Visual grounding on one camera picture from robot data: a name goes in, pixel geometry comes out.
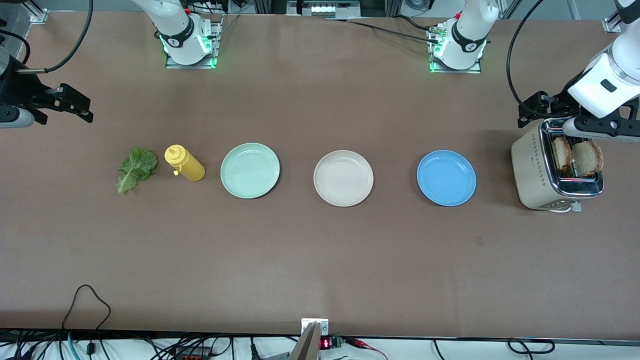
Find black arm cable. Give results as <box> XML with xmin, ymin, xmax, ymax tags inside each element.
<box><xmin>0</xmin><ymin>0</ymin><xmax>94</xmax><ymax>75</ymax></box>
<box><xmin>506</xmin><ymin>0</ymin><xmax>547</xmax><ymax>119</ymax></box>

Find yellow squeeze bottle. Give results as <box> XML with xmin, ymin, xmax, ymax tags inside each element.
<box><xmin>164</xmin><ymin>144</ymin><xmax>206</xmax><ymax>182</ymax></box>

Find black coiled cable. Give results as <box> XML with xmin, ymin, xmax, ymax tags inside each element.
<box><xmin>507</xmin><ymin>338</ymin><xmax>556</xmax><ymax>355</ymax></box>

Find red and black clip leads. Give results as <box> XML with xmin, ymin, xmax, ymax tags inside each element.
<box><xmin>344</xmin><ymin>337</ymin><xmax>388</xmax><ymax>360</ymax></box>

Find green lettuce leaf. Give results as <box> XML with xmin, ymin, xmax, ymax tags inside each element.
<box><xmin>116</xmin><ymin>146</ymin><xmax>159</xmax><ymax>195</ymax></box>

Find blue plate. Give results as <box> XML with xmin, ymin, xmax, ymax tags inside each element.
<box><xmin>416</xmin><ymin>150</ymin><xmax>477</xmax><ymax>207</ymax></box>

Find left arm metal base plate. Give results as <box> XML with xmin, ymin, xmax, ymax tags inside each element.
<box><xmin>429</xmin><ymin>25</ymin><xmax>483</xmax><ymax>75</ymax></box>

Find black cable on table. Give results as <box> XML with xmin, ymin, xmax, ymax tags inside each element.
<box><xmin>325</xmin><ymin>14</ymin><xmax>441</xmax><ymax>46</ymax></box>

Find pale green plate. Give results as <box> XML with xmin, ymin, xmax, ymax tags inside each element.
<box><xmin>220</xmin><ymin>143</ymin><xmax>281</xmax><ymax>200</ymax></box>

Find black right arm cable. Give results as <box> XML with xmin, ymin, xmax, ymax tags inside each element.
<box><xmin>0</xmin><ymin>0</ymin><xmax>94</xmax><ymax>75</ymax></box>

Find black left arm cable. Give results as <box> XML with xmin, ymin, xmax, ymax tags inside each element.
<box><xmin>506</xmin><ymin>0</ymin><xmax>547</xmax><ymax>119</ymax></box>

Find bread slice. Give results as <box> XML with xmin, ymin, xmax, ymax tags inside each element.
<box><xmin>571</xmin><ymin>140</ymin><xmax>604</xmax><ymax>177</ymax></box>
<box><xmin>552</xmin><ymin>136</ymin><xmax>574</xmax><ymax>176</ymax></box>

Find thin black looped cable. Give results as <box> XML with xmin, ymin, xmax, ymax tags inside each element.
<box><xmin>61</xmin><ymin>284</ymin><xmax>112</xmax><ymax>357</ymax></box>

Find lit control box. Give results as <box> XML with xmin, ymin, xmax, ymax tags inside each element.
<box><xmin>287</xmin><ymin>0</ymin><xmax>361</xmax><ymax>18</ymax></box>

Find teal cable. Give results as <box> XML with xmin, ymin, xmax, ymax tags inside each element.
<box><xmin>66</xmin><ymin>331</ymin><xmax>82</xmax><ymax>360</ymax></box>

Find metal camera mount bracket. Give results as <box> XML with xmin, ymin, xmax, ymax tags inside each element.
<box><xmin>288</xmin><ymin>318</ymin><xmax>330</xmax><ymax>360</ymax></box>

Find beige chrome toaster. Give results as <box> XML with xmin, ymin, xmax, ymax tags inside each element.
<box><xmin>511</xmin><ymin>118</ymin><xmax>605</xmax><ymax>213</ymax></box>

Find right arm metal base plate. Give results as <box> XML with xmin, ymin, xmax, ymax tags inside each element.
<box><xmin>165</xmin><ymin>20</ymin><xmax>223</xmax><ymax>70</ymax></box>

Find beige plate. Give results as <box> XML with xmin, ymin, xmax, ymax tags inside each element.
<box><xmin>313</xmin><ymin>150</ymin><xmax>374</xmax><ymax>208</ymax></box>

